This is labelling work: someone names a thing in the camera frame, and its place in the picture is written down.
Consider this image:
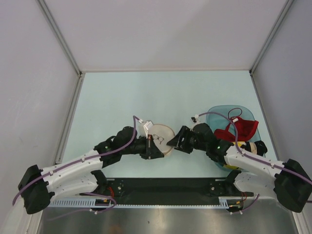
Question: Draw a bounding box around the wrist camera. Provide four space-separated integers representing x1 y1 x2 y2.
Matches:
138 119 154 137
191 115 201 125

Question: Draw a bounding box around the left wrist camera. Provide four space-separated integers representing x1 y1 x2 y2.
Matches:
138 119 154 137

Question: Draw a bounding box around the white mesh laundry bag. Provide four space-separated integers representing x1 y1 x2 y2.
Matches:
148 124 176 156

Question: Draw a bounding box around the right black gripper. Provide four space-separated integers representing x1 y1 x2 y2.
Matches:
167 125 208 154

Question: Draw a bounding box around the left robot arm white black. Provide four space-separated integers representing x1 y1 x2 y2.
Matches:
18 126 164 215

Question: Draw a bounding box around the white slotted cable duct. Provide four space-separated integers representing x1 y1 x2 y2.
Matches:
49 197 242 209

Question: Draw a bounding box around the red bra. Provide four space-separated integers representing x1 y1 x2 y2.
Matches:
214 108 259 143

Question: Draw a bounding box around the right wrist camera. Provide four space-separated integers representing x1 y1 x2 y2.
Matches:
191 115 201 125

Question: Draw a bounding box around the yellow black bra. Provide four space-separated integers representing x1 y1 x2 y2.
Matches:
238 140 268 156

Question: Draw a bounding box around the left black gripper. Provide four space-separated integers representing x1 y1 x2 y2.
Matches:
120 134 164 160

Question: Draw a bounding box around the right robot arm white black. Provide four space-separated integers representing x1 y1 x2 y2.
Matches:
167 123 312 213

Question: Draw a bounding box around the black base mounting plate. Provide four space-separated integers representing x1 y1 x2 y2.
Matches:
79 177 254 206

